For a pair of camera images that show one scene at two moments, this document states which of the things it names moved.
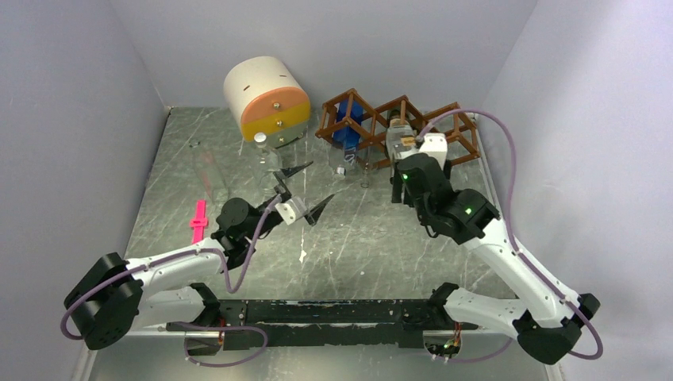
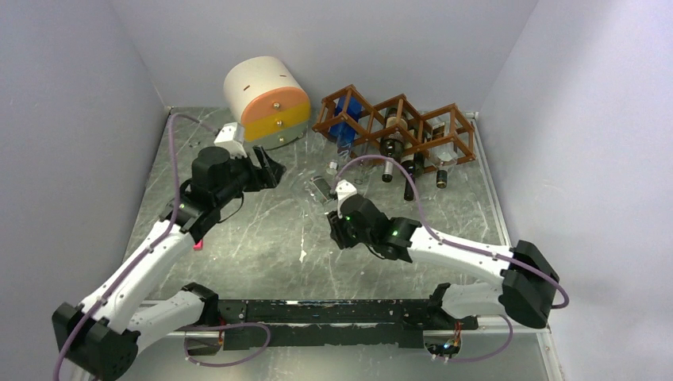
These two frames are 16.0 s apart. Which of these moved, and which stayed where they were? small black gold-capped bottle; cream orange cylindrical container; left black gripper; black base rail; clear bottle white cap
Moved: small black gold-capped bottle; clear bottle white cap; left black gripper
Stayed: cream orange cylindrical container; black base rail
